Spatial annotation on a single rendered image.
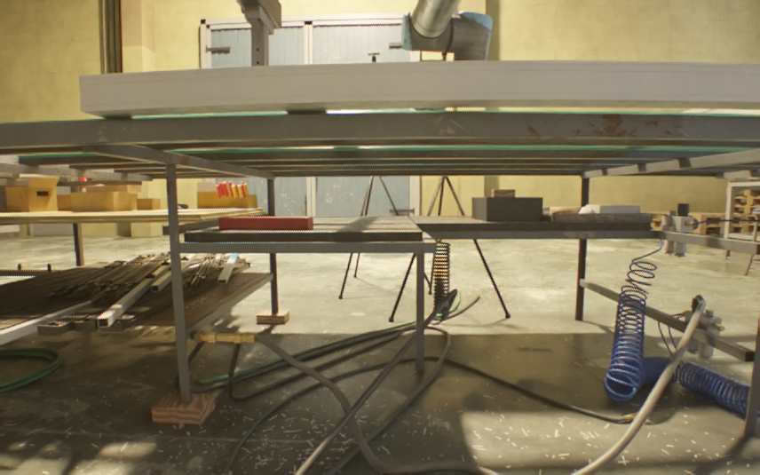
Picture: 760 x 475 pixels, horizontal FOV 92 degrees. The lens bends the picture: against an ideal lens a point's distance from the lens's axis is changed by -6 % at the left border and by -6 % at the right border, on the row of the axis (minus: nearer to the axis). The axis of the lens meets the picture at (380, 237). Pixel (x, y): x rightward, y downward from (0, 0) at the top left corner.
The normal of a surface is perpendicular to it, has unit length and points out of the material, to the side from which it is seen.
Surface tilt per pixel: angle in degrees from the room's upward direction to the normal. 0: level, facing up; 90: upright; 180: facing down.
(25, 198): 90
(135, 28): 90
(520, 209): 90
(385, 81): 90
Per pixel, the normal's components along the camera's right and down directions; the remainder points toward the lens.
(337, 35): -0.03, 0.10
